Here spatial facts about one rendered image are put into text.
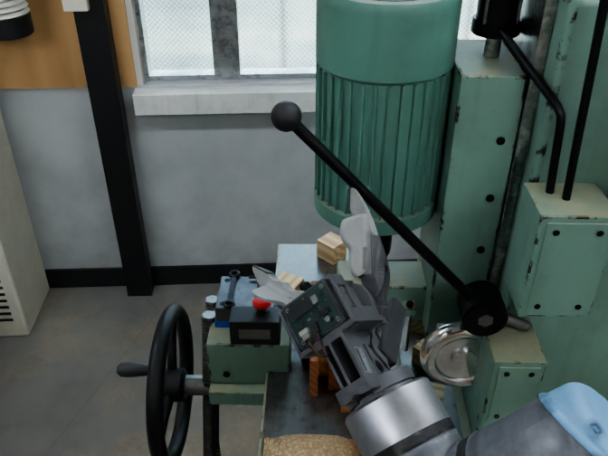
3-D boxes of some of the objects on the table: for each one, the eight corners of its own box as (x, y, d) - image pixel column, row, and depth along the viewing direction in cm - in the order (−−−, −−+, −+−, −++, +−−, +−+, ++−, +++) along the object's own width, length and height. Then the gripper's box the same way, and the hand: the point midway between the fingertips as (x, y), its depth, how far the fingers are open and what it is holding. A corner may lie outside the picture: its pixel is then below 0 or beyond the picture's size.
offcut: (316, 256, 135) (317, 239, 133) (329, 247, 138) (330, 231, 136) (332, 265, 133) (333, 248, 131) (346, 256, 135) (346, 240, 133)
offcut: (293, 302, 123) (293, 289, 121) (273, 295, 125) (272, 281, 123) (304, 290, 126) (304, 278, 124) (283, 283, 128) (283, 270, 126)
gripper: (446, 346, 55) (337, 162, 63) (280, 449, 63) (202, 274, 70) (479, 341, 62) (378, 177, 70) (327, 434, 70) (251, 278, 78)
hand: (303, 228), depth 73 cm, fingers open, 14 cm apart
